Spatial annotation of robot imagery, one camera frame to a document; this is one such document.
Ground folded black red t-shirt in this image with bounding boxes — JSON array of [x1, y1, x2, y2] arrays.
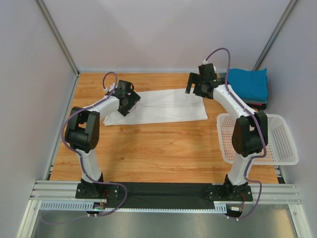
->
[[247, 103, 267, 111]]

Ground white t-shirt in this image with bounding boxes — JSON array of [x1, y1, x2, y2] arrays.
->
[[104, 89, 208, 126]]

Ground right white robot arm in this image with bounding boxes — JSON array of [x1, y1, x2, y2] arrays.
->
[[185, 61, 268, 200]]

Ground grey slotted cable duct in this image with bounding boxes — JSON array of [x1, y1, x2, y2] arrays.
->
[[39, 200, 242, 213]]

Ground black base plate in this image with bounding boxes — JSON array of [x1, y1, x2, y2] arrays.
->
[[75, 182, 253, 206]]

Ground right aluminium corner post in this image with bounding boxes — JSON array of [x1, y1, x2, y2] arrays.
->
[[252, 0, 300, 71]]

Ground aluminium corner post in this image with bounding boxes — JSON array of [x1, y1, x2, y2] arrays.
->
[[35, 0, 80, 76], [252, 0, 300, 71]]

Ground aluminium frame rail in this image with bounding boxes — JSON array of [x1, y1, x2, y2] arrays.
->
[[30, 180, 301, 205]]

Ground left aluminium corner post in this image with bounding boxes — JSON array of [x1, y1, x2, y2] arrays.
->
[[35, 0, 80, 76]]

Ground white plastic basket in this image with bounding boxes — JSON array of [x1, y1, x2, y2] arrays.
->
[[216, 113, 299, 166]]

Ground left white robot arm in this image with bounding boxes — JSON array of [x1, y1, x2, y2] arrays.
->
[[63, 80, 141, 199]]

